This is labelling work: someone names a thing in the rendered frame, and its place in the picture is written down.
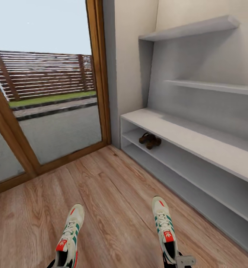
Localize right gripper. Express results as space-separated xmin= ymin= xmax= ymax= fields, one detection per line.
xmin=163 ymin=253 xmax=191 ymax=268

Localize sandal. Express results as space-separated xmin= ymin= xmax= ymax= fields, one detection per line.
xmin=139 ymin=132 xmax=156 ymax=144
xmin=146 ymin=138 xmax=162 ymax=150

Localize gym shoe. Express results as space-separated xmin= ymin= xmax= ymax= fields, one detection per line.
xmin=54 ymin=204 xmax=84 ymax=268
xmin=152 ymin=196 xmax=178 ymax=264

